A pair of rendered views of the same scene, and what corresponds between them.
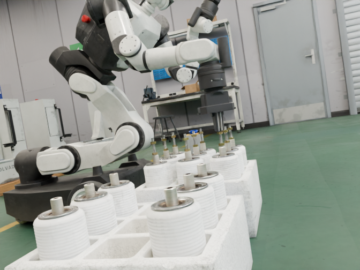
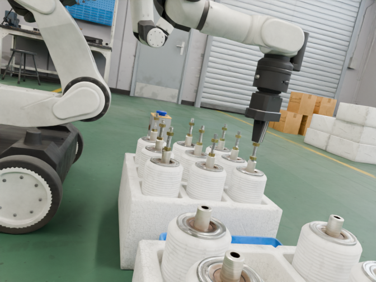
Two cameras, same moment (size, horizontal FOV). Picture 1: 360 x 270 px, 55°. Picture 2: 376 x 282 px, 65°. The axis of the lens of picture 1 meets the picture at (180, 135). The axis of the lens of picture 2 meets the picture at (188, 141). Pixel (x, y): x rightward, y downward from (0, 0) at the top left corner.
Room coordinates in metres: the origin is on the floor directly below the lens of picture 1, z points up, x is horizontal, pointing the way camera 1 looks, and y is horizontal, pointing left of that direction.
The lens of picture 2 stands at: (0.56, 0.45, 0.46)
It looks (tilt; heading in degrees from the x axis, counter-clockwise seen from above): 11 degrees down; 327
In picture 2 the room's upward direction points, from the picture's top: 11 degrees clockwise
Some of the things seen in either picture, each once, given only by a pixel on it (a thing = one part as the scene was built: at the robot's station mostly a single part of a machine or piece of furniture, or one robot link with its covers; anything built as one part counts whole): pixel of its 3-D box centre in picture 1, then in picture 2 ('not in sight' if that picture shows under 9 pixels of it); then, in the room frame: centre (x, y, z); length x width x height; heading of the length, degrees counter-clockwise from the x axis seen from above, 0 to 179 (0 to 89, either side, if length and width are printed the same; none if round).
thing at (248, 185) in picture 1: (203, 196); (187, 204); (1.27, -0.05, 0.09); 0.39 x 0.39 x 0.18; 73
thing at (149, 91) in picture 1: (149, 93); (11, 18); (5.86, 0.40, 0.87); 0.41 x 0.17 x 0.25; 162
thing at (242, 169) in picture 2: (223, 155); (249, 171); (1.12, -0.13, 0.25); 0.08 x 0.08 x 0.01
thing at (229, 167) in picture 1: (227, 182); (242, 202); (1.12, -0.13, 0.16); 0.10 x 0.10 x 0.18
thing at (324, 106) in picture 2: not in sight; (320, 107); (3.40, -3.63, 0.45); 0.30 x 0.24 x 0.30; 160
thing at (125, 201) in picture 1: (121, 218); (189, 278); (0.89, 0.19, 0.16); 0.10 x 0.10 x 0.18
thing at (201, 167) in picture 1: (202, 170); (334, 226); (0.81, -0.04, 0.26); 0.02 x 0.02 x 0.03
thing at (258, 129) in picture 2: (214, 121); (257, 130); (1.12, -0.12, 0.37); 0.03 x 0.02 x 0.06; 16
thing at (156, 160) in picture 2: (156, 163); (164, 161); (1.19, 0.10, 0.25); 0.08 x 0.08 x 0.01
